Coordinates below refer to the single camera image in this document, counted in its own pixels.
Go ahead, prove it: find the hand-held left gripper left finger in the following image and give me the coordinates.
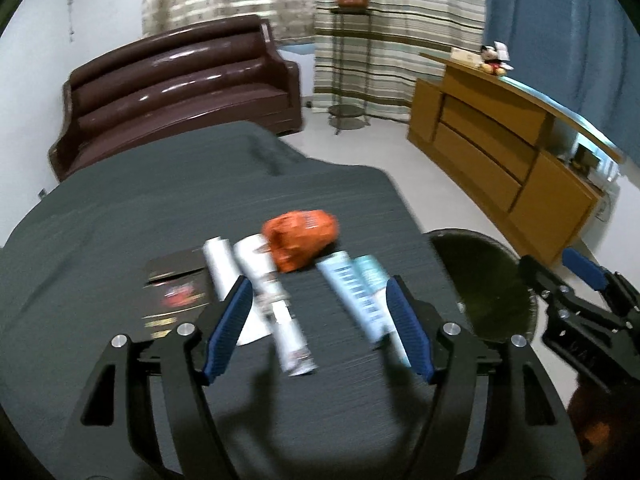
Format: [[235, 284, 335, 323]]
[[65, 275, 255, 480]]

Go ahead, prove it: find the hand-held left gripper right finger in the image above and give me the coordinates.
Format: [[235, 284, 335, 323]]
[[385, 274, 586, 480]]

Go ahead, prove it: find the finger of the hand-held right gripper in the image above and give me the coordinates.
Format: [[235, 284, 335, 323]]
[[519, 255, 640, 342], [561, 247, 640, 327]]

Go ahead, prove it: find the light blue tube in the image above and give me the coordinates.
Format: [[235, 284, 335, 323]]
[[352, 255, 411, 366]]

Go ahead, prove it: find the white printed tube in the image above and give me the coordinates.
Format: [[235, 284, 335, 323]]
[[234, 237, 319, 376]]

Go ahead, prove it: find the white paper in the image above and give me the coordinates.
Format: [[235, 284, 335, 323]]
[[202, 236, 275, 347]]

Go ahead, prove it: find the black cigarette carton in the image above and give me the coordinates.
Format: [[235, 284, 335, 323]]
[[141, 247, 213, 346]]

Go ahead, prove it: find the blue white toothpaste tube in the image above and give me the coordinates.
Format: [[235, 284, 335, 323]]
[[317, 251, 396, 343]]

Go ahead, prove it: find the black trash bin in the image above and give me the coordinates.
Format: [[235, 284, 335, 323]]
[[425, 229, 540, 346]]

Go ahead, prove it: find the orange plastic bag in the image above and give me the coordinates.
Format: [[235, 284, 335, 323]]
[[261, 208, 340, 273]]

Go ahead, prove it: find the person's right forearm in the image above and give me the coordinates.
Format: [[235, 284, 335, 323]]
[[567, 377, 640, 466]]

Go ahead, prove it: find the white router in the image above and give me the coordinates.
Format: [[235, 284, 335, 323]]
[[592, 160, 621, 187]]

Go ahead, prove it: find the small brown box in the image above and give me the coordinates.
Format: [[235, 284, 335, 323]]
[[572, 142, 603, 171]]

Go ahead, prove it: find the wooden cabinet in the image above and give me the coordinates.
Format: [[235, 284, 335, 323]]
[[407, 51, 626, 267]]

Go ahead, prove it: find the mouse plush toy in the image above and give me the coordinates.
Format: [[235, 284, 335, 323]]
[[479, 41, 516, 77]]

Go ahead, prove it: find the black metal plant stand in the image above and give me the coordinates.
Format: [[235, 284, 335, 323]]
[[327, 7, 373, 136]]

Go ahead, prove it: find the small cardboard box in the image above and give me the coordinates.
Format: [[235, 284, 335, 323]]
[[450, 47, 483, 68]]

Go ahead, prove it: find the brown leather sofa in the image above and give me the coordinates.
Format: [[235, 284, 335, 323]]
[[47, 15, 303, 183]]

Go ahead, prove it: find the blue curtain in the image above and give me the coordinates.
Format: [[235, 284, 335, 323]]
[[482, 0, 640, 161]]

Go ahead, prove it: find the striped curtain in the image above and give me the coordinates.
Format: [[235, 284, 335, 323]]
[[312, 0, 488, 123]]

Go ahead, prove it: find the white wall cable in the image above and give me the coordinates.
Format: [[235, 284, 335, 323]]
[[67, 0, 81, 46]]

